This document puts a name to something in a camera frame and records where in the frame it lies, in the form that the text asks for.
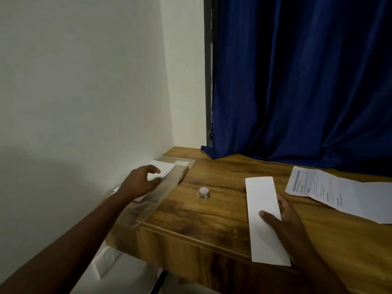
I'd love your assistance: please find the person's right hand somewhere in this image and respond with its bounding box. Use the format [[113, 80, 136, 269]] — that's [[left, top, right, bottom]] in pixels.
[[259, 193, 313, 264]]

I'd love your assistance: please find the person's left hand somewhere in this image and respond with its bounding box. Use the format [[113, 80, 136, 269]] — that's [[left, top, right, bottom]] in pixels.
[[118, 165, 163, 201]]

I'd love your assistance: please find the white envelope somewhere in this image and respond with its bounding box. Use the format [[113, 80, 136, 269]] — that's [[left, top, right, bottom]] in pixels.
[[111, 160, 177, 203]]

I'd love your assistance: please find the white paper strip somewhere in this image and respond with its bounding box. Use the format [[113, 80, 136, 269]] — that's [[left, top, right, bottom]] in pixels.
[[245, 176, 292, 267]]

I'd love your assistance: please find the person's right forearm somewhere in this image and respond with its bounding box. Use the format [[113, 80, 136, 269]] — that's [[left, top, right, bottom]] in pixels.
[[293, 252, 351, 294]]

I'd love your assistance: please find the person's left forearm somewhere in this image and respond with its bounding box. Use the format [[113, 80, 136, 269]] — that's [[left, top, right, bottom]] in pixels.
[[0, 188, 133, 294]]

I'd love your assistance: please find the clear plastic sleeve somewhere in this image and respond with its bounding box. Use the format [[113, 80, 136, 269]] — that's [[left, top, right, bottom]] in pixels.
[[106, 155, 196, 252]]

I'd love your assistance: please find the printed unfolded paper sheet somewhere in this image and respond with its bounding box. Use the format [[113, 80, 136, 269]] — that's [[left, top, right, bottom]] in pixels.
[[284, 166, 392, 225]]

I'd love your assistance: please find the white box under table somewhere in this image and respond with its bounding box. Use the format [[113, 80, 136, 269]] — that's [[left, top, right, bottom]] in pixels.
[[70, 239, 163, 294]]

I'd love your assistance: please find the dark blue curtain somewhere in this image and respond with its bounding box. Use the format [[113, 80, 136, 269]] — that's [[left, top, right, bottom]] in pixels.
[[200, 0, 392, 177]]

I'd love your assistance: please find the dark window frame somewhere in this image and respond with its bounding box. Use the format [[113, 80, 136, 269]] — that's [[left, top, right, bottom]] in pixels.
[[203, 0, 220, 147]]

